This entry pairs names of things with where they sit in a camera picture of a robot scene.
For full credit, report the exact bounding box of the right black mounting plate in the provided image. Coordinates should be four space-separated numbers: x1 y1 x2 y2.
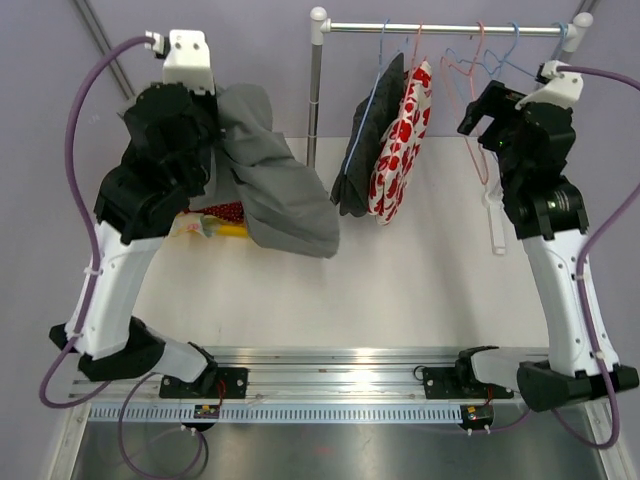
421 367 473 400

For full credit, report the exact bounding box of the pink hanger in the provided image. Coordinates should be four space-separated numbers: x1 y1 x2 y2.
439 20 494 184
405 23 424 99

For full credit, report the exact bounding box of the red white polka-dot skirt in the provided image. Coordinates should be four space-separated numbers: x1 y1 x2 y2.
196 201 245 225

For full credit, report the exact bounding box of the dark grey dotted skirt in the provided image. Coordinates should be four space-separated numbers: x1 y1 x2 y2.
331 53 405 218

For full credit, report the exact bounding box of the silver white clothes rack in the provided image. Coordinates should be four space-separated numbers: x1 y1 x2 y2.
306 1 599 167

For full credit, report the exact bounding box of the white red floral skirt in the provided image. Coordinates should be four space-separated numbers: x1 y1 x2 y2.
368 58 433 225

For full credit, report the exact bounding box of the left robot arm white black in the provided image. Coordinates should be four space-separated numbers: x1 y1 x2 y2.
49 83 222 397

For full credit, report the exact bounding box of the white slotted cable duct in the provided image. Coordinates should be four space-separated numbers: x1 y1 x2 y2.
89 403 462 424

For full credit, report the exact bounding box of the yellow plastic tray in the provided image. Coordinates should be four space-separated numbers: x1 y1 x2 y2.
214 224 249 238

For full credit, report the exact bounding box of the blue hanger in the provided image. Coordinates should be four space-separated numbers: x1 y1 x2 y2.
550 22 569 60
341 21 405 184
443 22 535 80

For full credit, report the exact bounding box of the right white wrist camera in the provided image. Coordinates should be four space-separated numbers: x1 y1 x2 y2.
515 60 584 110

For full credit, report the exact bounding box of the plain grey skirt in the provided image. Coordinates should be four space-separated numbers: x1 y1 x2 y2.
190 84 340 258

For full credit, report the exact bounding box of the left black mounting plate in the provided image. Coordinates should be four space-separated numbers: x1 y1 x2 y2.
159 366 249 400

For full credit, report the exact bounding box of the black mounting plate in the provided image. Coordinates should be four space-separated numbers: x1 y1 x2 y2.
421 367 473 400
159 366 249 400

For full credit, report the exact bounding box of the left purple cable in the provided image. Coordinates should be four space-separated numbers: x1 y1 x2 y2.
38 35 209 476

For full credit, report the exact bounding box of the aluminium rail base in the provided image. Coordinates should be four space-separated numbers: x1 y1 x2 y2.
68 344 614 405

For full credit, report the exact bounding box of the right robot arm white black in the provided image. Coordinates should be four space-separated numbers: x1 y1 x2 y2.
453 80 639 412

